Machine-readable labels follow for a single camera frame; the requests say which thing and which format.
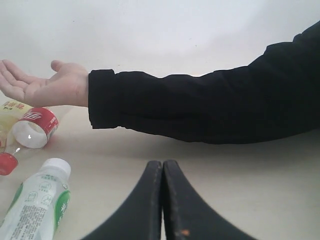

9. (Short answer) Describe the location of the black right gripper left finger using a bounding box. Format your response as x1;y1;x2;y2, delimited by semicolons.
84;161;163;240

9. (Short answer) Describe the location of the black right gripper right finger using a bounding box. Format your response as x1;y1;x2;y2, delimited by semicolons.
162;160;254;240

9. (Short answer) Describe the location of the green white label bottle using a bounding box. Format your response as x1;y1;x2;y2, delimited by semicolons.
0;158;71;240

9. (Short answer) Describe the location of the clear red label cola bottle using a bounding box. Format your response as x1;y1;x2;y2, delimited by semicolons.
0;106;76;176

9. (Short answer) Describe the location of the yellow drink bottle red cap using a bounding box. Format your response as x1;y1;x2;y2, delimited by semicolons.
0;100;32;148

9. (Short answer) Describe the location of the black sleeved forearm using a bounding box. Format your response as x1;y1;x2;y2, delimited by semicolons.
88;23;320;144

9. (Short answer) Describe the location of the person's open bare hand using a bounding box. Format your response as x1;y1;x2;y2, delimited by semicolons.
0;59;89;107

